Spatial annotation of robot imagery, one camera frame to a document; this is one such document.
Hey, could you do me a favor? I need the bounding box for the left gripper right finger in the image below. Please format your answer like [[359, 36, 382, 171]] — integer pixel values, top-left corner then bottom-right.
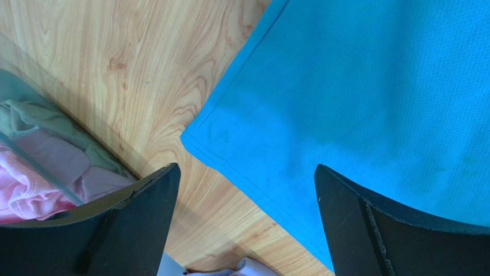
[[314, 164, 489, 275]]

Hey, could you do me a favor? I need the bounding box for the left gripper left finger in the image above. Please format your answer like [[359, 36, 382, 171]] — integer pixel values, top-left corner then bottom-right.
[[1, 163, 181, 275]]

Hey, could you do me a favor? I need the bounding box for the teal t shirt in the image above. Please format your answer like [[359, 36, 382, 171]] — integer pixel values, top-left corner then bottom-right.
[[181, 1, 489, 269]]

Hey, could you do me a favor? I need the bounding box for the pink t shirt in bin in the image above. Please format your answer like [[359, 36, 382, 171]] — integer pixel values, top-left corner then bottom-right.
[[1, 129, 135, 224]]

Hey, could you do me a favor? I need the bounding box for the translucent grey plastic bin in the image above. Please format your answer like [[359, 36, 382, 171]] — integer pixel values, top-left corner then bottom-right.
[[0, 68, 140, 208]]

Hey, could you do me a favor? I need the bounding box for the folded lavender t shirt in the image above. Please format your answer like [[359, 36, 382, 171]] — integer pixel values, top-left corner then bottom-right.
[[156, 251, 280, 276]]

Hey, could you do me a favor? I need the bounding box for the beige t shirt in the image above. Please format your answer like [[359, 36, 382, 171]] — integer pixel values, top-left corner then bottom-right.
[[1, 99, 136, 181]]

